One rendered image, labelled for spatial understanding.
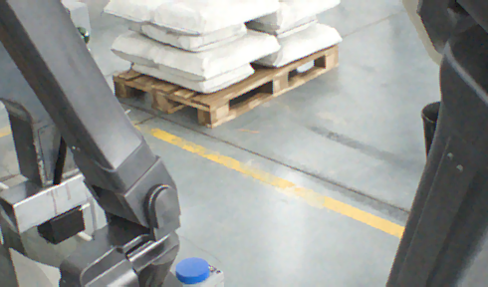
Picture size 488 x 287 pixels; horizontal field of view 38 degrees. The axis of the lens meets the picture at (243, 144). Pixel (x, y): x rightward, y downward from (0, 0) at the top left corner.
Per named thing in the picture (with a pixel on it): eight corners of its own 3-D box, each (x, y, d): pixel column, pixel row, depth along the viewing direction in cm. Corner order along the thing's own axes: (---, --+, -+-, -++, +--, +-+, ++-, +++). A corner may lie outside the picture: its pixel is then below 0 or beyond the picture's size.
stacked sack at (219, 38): (252, 41, 394) (251, 17, 388) (193, 60, 370) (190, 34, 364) (182, 19, 439) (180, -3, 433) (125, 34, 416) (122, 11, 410)
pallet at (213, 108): (339, 65, 458) (339, 44, 451) (211, 129, 378) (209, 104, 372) (244, 43, 507) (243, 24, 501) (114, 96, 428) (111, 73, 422)
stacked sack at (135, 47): (234, 40, 434) (234, 18, 428) (157, 73, 389) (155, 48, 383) (185, 30, 459) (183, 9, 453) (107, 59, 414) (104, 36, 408)
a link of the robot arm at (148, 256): (193, 241, 75) (157, 204, 76) (144, 274, 70) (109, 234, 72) (176, 275, 79) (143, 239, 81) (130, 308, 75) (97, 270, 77)
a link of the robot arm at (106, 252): (176, 180, 70) (122, 162, 76) (85, 235, 63) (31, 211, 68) (194, 279, 75) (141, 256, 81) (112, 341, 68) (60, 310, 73)
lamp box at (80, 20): (95, 61, 109) (87, 3, 105) (71, 69, 106) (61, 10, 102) (68, 51, 113) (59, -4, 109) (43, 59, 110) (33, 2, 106)
